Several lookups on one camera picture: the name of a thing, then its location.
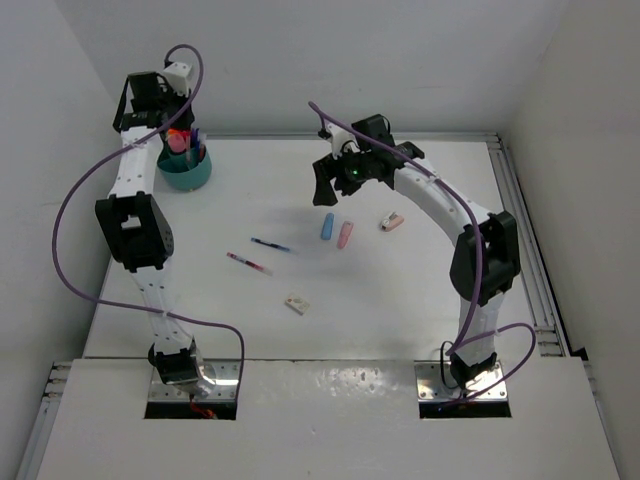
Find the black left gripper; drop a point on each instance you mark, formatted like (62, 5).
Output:
(185, 119)

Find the blue correction tape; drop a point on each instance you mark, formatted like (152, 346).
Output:
(327, 227)

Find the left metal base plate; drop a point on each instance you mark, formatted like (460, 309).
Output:
(217, 383)

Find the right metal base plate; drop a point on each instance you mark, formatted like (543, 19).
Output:
(436, 385)

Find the teal round desk organizer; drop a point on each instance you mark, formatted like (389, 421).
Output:
(182, 176)

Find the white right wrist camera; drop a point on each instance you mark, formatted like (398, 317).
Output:
(342, 142)

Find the pink capped clear tube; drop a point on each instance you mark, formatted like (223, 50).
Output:
(176, 144)

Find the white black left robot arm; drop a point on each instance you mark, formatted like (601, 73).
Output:
(137, 233)

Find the pink correction tape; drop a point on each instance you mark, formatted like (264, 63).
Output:
(345, 234)

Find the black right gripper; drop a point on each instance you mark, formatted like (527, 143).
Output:
(327, 169)

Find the blue pen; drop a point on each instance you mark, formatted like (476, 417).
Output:
(273, 245)
(195, 141)

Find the white eraser with sleeve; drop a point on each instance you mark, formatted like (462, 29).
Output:
(297, 304)

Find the metal base plate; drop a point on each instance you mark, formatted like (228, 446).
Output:
(217, 383)
(436, 385)

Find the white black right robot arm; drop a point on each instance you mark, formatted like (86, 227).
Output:
(486, 257)

